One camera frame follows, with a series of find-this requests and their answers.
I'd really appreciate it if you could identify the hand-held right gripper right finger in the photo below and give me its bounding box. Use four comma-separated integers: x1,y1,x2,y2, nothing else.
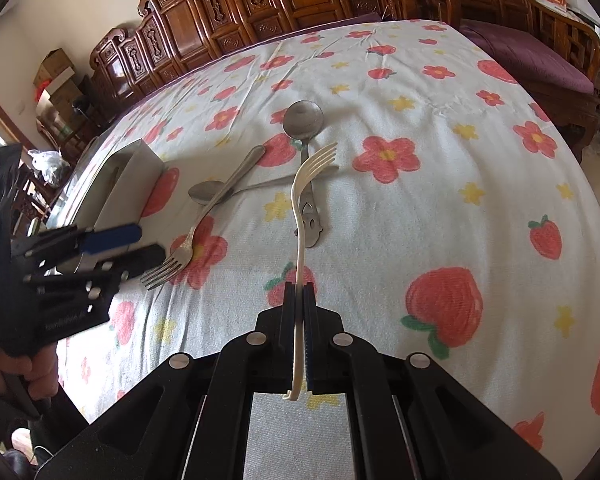
304,283,563,480

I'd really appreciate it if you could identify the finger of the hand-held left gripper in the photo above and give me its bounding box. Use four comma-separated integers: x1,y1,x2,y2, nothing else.
12,224,143,263
25,244,167,291

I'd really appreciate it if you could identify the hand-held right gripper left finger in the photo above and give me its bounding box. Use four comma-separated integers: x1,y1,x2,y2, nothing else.
35,282,301,480

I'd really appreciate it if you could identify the stainless steel container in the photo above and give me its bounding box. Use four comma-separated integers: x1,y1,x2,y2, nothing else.
50,138,166,273

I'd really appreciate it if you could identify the cream plastic fork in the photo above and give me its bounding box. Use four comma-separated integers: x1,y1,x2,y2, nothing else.
282,142,338,403

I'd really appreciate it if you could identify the metal fork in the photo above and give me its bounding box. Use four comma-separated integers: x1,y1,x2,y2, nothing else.
140,145,266,291

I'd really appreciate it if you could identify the person's left hand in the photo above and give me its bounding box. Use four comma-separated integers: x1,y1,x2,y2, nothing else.
0,342,61,411

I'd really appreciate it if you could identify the dark wooden chair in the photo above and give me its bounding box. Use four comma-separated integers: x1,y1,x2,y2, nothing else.
10,160,51,231

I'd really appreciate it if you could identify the white plastic bag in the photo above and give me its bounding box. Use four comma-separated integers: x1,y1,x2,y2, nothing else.
27,149,71,183

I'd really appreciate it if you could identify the floral strawberry bedsheet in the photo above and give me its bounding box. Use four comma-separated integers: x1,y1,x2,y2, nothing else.
55,19,600,480

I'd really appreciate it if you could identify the brown cardboard box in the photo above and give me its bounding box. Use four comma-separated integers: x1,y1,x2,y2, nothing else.
32,49,76,86

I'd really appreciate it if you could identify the round metal soup spoon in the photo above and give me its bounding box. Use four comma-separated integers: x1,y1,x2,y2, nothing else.
282,101,326,250

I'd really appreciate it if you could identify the purple bench cushion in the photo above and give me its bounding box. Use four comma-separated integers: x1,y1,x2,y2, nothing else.
460,19,595,95

